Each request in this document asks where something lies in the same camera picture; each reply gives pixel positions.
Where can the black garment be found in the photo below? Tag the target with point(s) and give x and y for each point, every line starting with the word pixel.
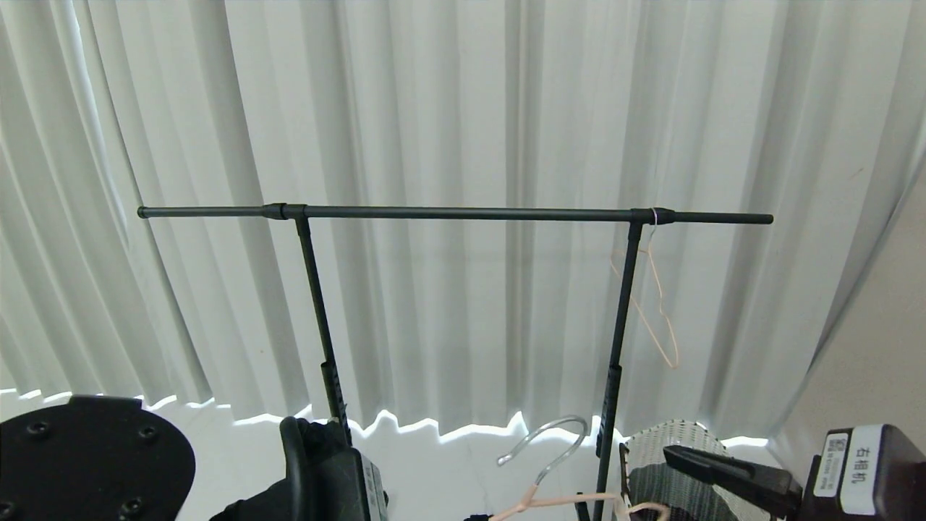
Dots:
pixel 325 434

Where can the pink clothes hanger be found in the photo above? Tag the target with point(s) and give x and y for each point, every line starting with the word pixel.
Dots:
pixel 534 496
pixel 675 358

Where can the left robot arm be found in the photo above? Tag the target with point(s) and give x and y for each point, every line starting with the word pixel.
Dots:
pixel 87 463

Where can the black clothes rack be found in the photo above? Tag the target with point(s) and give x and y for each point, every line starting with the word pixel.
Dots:
pixel 463 213

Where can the white laundry basket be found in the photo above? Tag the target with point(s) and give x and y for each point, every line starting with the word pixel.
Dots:
pixel 651 485

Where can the white curtain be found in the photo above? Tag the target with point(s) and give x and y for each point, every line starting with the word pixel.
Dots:
pixel 434 108

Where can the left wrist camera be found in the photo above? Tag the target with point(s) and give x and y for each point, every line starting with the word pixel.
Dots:
pixel 354 485

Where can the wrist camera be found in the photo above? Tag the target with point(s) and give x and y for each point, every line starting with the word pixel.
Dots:
pixel 354 485
pixel 882 470

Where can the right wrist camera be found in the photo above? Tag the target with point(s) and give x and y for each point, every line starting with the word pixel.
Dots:
pixel 882 470

